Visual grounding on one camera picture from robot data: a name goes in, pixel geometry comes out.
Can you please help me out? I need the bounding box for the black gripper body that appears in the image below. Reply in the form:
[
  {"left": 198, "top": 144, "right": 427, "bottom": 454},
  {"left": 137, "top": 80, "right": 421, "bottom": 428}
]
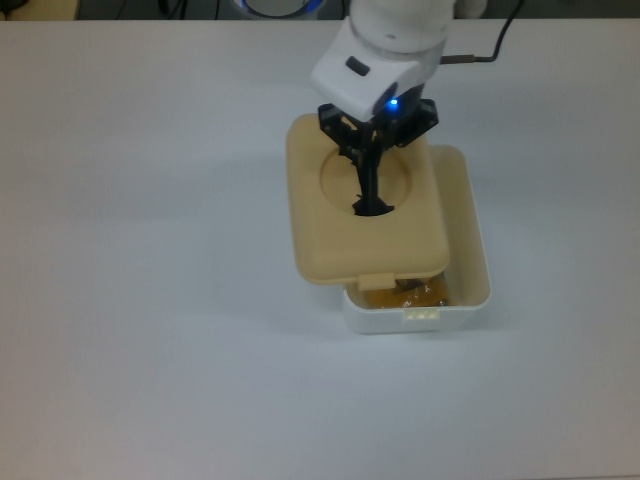
[{"left": 372, "top": 85, "right": 432, "bottom": 147}]

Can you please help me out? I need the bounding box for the beige lid with black handle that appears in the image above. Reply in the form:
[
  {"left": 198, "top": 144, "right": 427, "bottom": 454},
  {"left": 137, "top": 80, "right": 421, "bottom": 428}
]
[{"left": 285, "top": 112, "right": 450, "bottom": 291}]

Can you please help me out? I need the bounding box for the white plastic tool case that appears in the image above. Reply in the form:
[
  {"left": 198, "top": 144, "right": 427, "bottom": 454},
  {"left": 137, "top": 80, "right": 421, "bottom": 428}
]
[{"left": 342, "top": 144, "right": 493, "bottom": 335}]

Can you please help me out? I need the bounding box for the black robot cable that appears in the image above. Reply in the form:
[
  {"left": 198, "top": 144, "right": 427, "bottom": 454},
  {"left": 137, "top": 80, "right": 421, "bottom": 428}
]
[{"left": 439, "top": 0, "right": 526, "bottom": 65}]

